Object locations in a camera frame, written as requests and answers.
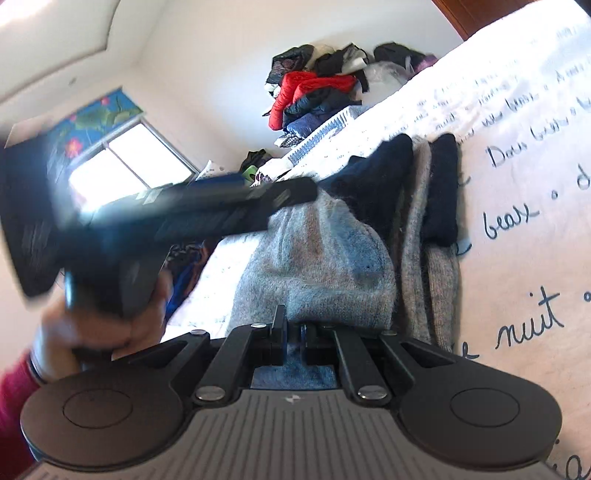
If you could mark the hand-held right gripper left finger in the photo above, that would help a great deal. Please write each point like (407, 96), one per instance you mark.
(279, 337)

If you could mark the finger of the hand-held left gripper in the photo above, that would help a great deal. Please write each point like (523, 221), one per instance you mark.
(240, 203)

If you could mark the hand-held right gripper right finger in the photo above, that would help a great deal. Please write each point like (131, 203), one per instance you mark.
(311, 344)

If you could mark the grey and navy knit sweater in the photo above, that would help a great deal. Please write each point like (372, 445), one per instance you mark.
(323, 277)

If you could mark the person's left forearm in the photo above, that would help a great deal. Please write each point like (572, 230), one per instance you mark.
(14, 392)

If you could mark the pile of clothes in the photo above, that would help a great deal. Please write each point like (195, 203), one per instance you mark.
(314, 87)

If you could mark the person's left hand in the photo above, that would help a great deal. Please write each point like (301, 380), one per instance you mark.
(138, 332)

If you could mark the green stool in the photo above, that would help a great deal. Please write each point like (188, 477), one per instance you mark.
(250, 174)

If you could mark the black cloth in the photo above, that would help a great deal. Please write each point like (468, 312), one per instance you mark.
(254, 159)

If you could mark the blue cloth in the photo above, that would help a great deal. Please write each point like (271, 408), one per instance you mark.
(182, 286)

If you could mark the window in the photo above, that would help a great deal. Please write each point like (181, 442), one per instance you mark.
(138, 161)

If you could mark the blue white knitted blanket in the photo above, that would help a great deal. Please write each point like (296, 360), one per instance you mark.
(323, 134)

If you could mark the floral roller blind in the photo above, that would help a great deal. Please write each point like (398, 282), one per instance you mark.
(106, 110)

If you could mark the white plastic bag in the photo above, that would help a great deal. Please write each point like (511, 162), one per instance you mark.
(385, 74)

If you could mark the black bag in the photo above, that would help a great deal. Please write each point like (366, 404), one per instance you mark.
(392, 50)

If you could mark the white script printed bedsheet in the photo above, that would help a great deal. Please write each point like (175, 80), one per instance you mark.
(531, 207)

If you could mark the brown wooden door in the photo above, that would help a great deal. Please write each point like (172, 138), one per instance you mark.
(485, 11)

